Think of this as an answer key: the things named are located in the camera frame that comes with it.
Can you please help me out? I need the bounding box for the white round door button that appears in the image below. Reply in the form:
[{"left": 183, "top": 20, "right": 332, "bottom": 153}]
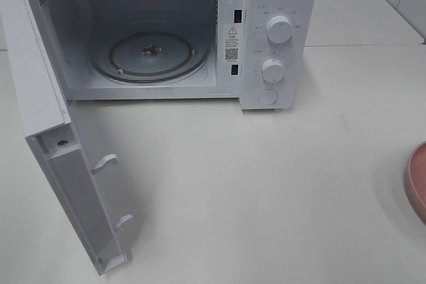
[{"left": 258, "top": 89, "right": 278, "bottom": 105}]

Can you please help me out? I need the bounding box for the white round knob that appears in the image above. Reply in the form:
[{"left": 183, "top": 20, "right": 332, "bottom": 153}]
[
  {"left": 266, "top": 13, "right": 294, "bottom": 44},
  {"left": 260, "top": 58, "right": 286, "bottom": 83}
]

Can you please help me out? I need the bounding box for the white microwave door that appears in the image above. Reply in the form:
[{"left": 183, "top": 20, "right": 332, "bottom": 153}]
[{"left": 1, "top": 0, "right": 127, "bottom": 275}]

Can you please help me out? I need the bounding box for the pink round plate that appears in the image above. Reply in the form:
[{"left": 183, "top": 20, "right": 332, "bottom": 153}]
[{"left": 404, "top": 142, "right": 425, "bottom": 223}]

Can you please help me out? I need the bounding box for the glass microwave turntable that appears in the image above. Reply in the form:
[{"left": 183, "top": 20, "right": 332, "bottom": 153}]
[{"left": 90, "top": 21, "right": 216, "bottom": 84}]

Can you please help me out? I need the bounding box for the white microwave oven body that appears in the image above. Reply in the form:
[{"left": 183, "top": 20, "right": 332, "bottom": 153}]
[{"left": 40, "top": 0, "right": 314, "bottom": 110}]

